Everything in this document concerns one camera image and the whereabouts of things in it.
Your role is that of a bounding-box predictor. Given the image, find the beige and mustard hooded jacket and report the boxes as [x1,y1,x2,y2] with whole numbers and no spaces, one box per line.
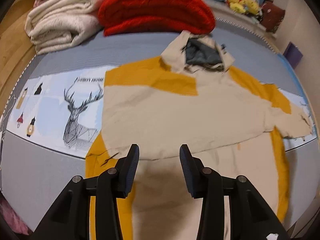
[86,31,312,239]

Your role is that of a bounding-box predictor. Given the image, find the grey patterned bed sheet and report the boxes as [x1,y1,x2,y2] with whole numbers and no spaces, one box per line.
[1,29,318,239]

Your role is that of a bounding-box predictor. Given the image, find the purple box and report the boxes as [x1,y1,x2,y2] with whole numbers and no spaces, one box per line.
[283,42,303,69]

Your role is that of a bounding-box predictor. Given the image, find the cream folded fleece blanket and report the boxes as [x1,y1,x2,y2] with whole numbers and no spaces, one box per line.
[24,0,104,55]

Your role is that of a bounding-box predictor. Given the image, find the red fuzzy folded blanket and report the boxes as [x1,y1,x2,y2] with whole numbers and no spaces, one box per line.
[98,0,216,36]

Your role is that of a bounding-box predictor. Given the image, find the wooden headboard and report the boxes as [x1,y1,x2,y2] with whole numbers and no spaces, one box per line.
[1,0,35,112]

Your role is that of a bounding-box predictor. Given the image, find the yellow plush toys pile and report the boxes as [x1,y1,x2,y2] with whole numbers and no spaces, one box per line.
[225,0,262,16]

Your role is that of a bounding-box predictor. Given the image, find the dark red cushion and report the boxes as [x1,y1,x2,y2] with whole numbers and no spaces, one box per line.
[260,1,285,34]

